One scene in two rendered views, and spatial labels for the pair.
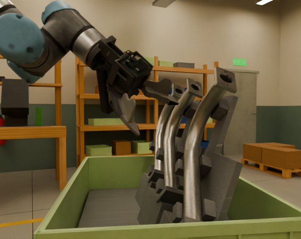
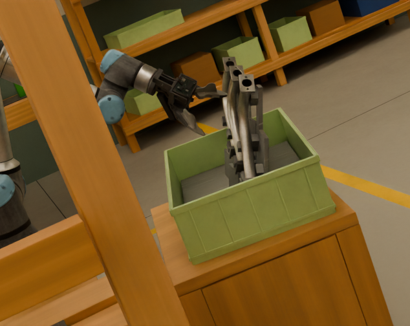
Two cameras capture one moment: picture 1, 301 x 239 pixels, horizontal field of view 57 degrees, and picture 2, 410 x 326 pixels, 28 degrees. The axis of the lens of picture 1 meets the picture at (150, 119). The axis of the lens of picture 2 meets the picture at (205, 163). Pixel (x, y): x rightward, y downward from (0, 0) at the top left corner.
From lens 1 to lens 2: 171 cm
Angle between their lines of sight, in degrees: 17
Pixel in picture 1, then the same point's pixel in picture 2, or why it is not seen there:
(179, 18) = not seen: outside the picture
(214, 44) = not seen: outside the picture
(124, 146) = (201, 67)
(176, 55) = not seen: outside the picture
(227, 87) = (248, 90)
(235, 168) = (264, 141)
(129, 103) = (190, 116)
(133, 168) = (215, 145)
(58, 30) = (119, 78)
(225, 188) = (264, 154)
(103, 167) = (185, 154)
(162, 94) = (212, 92)
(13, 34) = (110, 111)
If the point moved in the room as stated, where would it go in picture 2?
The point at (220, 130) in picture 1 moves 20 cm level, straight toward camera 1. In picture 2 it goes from (258, 113) to (241, 139)
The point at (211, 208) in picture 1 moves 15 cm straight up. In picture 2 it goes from (260, 168) to (242, 117)
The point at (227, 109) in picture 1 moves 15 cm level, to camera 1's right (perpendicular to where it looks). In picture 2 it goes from (257, 98) to (310, 79)
